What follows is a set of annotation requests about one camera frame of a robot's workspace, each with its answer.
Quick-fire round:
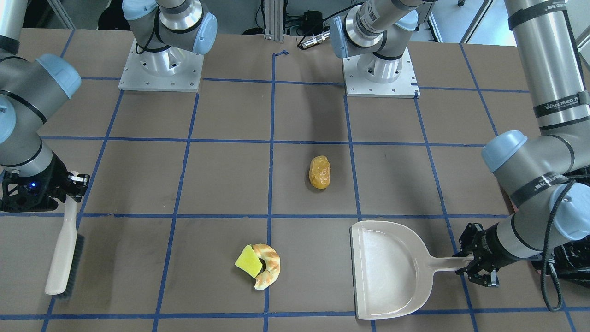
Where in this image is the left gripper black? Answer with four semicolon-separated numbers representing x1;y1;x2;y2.
453;223;513;288

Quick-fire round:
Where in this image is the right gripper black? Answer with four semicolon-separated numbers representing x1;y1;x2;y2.
2;154;90;213

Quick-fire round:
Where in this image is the cream plastic dustpan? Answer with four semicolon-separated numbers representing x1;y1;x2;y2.
350;220;473;320

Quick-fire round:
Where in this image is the cream hand brush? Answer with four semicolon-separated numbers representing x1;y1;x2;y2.
45;193;84;300

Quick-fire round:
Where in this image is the orange potato toy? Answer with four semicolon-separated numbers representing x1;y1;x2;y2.
308;155;331;190

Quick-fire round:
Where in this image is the croissant toy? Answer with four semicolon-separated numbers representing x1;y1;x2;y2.
252;243;281;291

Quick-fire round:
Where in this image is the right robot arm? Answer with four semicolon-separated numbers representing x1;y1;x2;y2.
1;0;218;213

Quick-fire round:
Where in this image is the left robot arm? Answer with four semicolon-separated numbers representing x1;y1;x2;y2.
345;0;589;287

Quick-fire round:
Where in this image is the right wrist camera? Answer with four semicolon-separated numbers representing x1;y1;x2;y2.
1;171;59;213

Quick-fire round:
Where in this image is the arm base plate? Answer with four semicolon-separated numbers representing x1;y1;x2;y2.
342;48;421;98
118;40;204;92

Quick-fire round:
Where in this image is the aluminium frame post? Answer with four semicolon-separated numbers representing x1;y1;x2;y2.
263;0;285;43

